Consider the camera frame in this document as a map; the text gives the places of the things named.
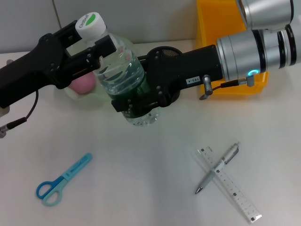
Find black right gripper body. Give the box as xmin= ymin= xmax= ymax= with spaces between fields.
xmin=144 ymin=44 xmax=224 ymax=102

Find black mesh pen cup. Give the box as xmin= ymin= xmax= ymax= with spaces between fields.
xmin=141 ymin=46 xmax=183 ymax=106

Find blue scissors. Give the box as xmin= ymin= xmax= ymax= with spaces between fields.
xmin=36 ymin=153 xmax=93 ymax=207

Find silver ballpoint pen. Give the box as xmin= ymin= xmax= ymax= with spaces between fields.
xmin=194 ymin=142 xmax=241 ymax=195

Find clear water bottle green label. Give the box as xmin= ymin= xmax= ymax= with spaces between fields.
xmin=75 ymin=12 xmax=162 ymax=128

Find clear plastic ruler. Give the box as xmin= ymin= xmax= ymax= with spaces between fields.
xmin=197 ymin=145 xmax=263 ymax=224

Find wrist connector cable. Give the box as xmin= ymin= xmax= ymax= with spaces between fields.
xmin=199 ymin=74 xmax=256 ymax=101
xmin=0 ymin=89 xmax=40 ymax=138

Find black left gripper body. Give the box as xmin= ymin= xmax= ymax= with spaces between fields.
xmin=0 ymin=32 xmax=78 ymax=109

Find pink peach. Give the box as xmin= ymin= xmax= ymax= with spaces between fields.
xmin=70 ymin=72 xmax=97 ymax=95

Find pale green glass fruit bowl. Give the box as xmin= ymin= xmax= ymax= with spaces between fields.
xmin=56 ymin=35 xmax=146 ymax=111

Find right wrist connector cable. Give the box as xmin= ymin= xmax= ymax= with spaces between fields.
xmin=199 ymin=74 xmax=256 ymax=101

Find yellow plastic storage bin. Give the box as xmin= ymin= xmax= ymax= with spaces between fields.
xmin=196 ymin=0 xmax=270 ymax=96

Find left wrist connector cable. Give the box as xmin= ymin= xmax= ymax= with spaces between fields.
xmin=0 ymin=89 xmax=40 ymax=138

